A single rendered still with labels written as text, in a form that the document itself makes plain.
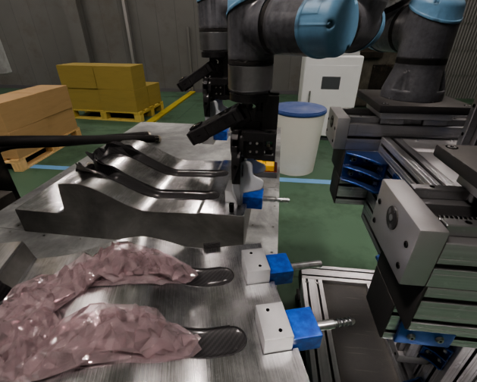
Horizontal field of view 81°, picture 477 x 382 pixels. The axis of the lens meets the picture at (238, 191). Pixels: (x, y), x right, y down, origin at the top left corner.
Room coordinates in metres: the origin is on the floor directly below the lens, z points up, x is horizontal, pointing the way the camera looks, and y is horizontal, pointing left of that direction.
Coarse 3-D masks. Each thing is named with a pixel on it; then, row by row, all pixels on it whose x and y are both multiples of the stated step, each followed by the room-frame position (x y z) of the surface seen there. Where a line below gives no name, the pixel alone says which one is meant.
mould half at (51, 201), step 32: (128, 160) 0.62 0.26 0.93; (160, 160) 0.68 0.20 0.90; (224, 160) 0.70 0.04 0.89; (64, 192) 0.49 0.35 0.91; (96, 192) 0.48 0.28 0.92; (128, 192) 0.51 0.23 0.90; (224, 192) 0.53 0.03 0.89; (32, 224) 0.50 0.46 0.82; (64, 224) 0.49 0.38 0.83; (96, 224) 0.48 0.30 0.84; (128, 224) 0.47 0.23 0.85; (160, 224) 0.46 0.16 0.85; (192, 224) 0.45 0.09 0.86; (224, 224) 0.44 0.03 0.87
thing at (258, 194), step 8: (232, 192) 0.48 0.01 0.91; (256, 192) 0.50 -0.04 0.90; (232, 200) 0.48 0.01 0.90; (248, 200) 0.48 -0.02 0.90; (256, 200) 0.48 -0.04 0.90; (264, 200) 0.49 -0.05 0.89; (272, 200) 0.49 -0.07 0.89; (280, 200) 0.49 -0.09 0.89; (288, 200) 0.49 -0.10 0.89; (256, 208) 0.48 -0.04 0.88
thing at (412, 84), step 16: (400, 64) 0.78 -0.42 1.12; (416, 64) 0.75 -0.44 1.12; (432, 64) 0.74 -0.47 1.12; (400, 80) 0.76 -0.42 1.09; (416, 80) 0.74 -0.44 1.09; (432, 80) 0.73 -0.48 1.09; (384, 96) 0.78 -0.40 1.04; (400, 96) 0.74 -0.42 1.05; (416, 96) 0.72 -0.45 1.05; (432, 96) 0.72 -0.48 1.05
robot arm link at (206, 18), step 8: (200, 0) 0.78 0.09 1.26; (208, 0) 0.77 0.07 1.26; (216, 0) 0.77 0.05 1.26; (224, 0) 0.78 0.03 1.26; (200, 8) 0.78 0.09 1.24; (208, 8) 0.77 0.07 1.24; (216, 8) 0.77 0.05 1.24; (224, 8) 0.78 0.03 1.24; (200, 16) 0.79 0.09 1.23; (208, 16) 0.77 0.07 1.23; (216, 16) 0.77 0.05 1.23; (224, 16) 0.78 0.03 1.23; (200, 24) 0.79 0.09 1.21; (208, 24) 0.77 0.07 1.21; (216, 24) 0.77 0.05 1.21; (224, 24) 0.78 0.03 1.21
